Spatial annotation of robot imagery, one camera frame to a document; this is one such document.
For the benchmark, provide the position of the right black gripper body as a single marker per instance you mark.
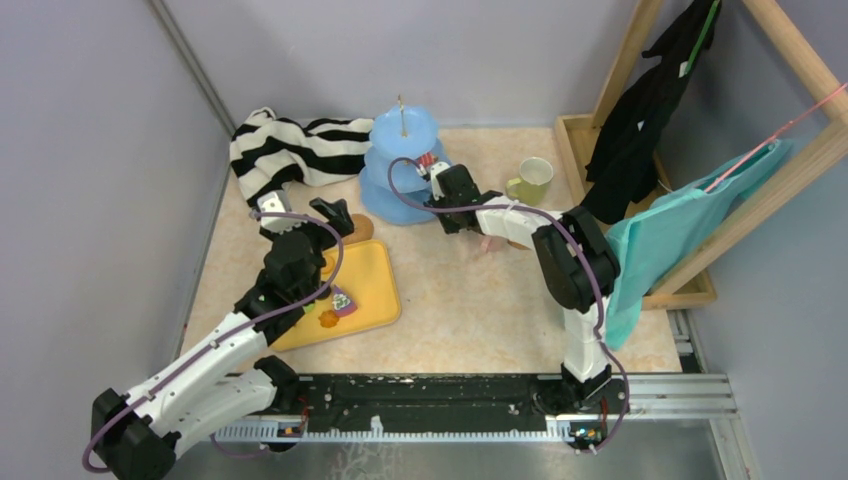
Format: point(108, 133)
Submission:
point(448, 218)

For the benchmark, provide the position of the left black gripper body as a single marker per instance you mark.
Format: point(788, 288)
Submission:
point(320, 238)

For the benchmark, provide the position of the red striped cake slice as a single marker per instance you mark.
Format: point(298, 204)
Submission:
point(427, 160)

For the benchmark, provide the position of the yellow plastic tray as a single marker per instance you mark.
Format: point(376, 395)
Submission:
point(366, 275)

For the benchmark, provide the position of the blue three-tier cake stand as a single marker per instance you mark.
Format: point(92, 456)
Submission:
point(398, 138)

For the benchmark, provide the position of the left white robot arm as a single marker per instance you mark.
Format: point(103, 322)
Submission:
point(141, 433)

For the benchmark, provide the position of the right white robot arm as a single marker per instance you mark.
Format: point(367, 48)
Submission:
point(577, 263)

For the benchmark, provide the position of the left woven round coaster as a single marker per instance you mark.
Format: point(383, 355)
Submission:
point(363, 230)

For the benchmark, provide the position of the woven round coaster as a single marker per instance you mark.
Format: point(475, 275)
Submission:
point(518, 245)
point(363, 230)

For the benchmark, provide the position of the orange round cookie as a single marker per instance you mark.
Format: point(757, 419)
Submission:
point(329, 266)

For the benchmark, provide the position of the orange flower cookie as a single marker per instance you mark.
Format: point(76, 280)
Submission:
point(328, 319)

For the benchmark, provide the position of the purple triangular cake slice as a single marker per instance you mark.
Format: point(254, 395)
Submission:
point(342, 303)

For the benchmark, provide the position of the pink mug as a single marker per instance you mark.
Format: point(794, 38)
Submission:
point(491, 244)

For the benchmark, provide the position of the right woven round coaster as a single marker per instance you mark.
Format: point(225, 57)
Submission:
point(518, 245)

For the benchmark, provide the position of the green mug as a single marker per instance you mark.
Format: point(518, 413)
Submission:
point(532, 182)

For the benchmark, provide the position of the black white striped cloth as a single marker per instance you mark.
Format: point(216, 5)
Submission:
point(268, 152)

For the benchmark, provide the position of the black hanging garment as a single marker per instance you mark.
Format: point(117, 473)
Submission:
point(622, 168)

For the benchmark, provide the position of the teal hanging shirt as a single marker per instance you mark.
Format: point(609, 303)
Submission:
point(652, 242)

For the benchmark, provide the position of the wooden clothes rack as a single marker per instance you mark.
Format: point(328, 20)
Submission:
point(688, 285)

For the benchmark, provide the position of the pink clothes hanger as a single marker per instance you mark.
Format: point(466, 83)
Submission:
point(768, 139)

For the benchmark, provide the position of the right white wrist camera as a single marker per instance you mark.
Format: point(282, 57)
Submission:
point(434, 171)

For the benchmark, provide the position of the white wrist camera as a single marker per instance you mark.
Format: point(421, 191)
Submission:
point(274, 202)
point(434, 171)

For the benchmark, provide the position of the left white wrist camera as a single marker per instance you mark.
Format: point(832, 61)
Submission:
point(274, 202)

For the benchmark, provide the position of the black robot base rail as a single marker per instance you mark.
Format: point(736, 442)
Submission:
point(496, 408)

